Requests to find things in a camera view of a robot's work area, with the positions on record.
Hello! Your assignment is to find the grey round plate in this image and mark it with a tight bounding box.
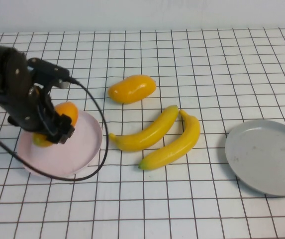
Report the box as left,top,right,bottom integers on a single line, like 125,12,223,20
224,119,285,197

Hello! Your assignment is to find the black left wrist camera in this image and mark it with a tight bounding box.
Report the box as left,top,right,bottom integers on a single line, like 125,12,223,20
27,58,71,90

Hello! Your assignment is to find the orange yellow mango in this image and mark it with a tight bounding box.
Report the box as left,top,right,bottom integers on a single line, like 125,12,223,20
107,74,157,105

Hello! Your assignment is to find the pink round plate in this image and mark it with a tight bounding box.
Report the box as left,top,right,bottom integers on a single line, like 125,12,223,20
16,109,103,179

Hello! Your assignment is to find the orange mango with green tip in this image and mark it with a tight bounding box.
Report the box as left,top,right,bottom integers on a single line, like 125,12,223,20
32,102,79,148

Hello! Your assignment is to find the white black-grid tablecloth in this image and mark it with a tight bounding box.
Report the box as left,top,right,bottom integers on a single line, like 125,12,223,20
0,27,285,239

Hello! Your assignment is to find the black cable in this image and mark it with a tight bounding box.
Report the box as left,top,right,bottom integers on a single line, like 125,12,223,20
0,77,110,182

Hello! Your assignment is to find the yellow banana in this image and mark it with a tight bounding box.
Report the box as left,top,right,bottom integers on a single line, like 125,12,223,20
138,109,201,171
108,105,180,153

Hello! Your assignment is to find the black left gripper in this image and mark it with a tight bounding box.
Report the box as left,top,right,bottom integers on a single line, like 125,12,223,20
0,84,76,145

